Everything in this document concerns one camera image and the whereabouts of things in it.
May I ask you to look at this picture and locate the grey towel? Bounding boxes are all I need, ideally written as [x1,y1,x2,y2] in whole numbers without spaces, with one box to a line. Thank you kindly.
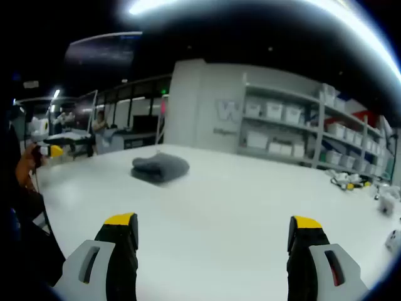
[130,153,190,184]

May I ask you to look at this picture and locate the person's left hand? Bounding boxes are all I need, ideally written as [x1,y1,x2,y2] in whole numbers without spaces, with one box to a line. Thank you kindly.
[15,145,49,186]

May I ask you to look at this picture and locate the background work table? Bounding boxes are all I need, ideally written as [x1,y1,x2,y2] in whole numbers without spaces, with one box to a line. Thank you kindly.
[43,130,95,159]

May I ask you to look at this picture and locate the black monitor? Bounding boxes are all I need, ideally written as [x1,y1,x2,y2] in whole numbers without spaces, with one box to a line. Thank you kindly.
[132,114,161,133]

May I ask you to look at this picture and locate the white spotted object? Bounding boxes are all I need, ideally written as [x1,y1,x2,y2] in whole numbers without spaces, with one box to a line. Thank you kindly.
[385,228,401,252]

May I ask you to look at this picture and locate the spare grippers on table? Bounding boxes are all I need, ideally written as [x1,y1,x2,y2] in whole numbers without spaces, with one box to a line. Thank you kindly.
[325,169,374,193]

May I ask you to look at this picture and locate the dark ceiling screen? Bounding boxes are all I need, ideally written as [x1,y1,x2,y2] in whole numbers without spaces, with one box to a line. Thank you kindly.
[64,31,144,78]

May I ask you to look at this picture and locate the white fluffy object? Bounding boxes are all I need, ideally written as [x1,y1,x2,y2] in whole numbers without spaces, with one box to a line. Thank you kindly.
[375,184,401,218]

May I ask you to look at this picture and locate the grey metal shelving unit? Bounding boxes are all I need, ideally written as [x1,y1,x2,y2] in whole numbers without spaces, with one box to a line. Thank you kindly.
[237,75,394,184]

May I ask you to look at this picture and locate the rows of white storage bins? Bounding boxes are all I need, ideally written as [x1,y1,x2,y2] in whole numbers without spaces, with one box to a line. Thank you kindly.
[244,84,388,175]

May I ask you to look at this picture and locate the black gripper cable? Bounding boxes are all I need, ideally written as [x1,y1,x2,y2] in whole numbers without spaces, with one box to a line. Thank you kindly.
[30,169,41,194]

